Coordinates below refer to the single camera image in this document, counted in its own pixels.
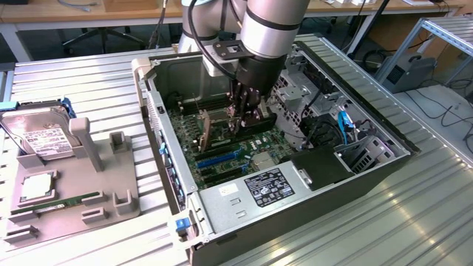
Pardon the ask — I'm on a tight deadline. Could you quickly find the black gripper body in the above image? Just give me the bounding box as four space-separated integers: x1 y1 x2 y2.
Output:
233 55 288 97

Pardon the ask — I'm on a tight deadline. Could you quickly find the green graphics card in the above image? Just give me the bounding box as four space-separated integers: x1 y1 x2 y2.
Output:
197 106 278 154

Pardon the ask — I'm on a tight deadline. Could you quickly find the black RAM slot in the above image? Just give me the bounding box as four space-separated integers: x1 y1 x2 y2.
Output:
180 104 230 115
180 100 230 111
178 96 228 108

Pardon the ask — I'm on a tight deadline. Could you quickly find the green motherboard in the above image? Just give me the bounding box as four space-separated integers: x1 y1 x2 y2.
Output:
164 93 296 189

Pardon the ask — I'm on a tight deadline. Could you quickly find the silver disk bay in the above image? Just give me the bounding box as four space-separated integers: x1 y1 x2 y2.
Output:
273 48 356 117

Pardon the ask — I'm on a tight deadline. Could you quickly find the black expansion slot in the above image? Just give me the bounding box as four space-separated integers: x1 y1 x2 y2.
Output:
193 147 237 163
204 171 249 187
201 167 248 182

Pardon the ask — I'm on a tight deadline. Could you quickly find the silver chipset heat sink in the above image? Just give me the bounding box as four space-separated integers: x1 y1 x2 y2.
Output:
253 154 274 170

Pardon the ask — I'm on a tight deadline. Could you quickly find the blue expansion slot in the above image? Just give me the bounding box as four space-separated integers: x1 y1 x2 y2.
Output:
197 151 242 169

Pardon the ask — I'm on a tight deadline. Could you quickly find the grey power supply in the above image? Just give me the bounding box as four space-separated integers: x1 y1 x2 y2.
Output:
192 160 314 236

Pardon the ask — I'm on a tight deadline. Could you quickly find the perforated silver drive cage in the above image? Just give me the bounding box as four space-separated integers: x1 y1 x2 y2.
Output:
334 132 402 175

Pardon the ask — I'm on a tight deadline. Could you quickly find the grey box unit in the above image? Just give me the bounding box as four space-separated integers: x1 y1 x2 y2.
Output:
380 54 437 94

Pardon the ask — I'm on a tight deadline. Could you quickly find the blue case latch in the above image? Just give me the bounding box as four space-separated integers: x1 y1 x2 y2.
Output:
173 218 192 232

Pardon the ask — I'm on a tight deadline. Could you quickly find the open black PC case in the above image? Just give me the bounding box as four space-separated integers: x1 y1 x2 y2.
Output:
130 40 422 266

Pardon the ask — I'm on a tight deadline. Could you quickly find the blue disk carrier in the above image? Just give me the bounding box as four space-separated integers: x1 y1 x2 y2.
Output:
0 96 77 120

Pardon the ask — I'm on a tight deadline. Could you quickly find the grey parts rack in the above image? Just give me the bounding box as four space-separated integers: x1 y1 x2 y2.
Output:
3 117 144 246

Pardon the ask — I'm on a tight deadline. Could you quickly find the silver hard disk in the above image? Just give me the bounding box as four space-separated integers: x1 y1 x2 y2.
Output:
0 104 72 161

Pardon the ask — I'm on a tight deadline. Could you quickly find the silver CPU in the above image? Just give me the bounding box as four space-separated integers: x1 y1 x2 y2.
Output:
18 175 56 203

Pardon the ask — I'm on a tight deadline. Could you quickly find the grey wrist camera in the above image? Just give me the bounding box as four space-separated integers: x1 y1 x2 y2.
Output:
201 57 241 78

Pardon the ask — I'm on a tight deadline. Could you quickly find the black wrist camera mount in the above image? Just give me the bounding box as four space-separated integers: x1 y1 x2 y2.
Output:
210 39 256 61

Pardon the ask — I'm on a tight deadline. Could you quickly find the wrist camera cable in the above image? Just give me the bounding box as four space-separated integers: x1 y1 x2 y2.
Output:
186 0 241 84

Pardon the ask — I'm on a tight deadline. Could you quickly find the blue disk wire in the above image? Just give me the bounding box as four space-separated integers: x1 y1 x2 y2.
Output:
336 110 356 146

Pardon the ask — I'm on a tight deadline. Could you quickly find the aluminium frame bench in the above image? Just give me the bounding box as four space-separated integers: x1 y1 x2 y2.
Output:
384 16 473 84

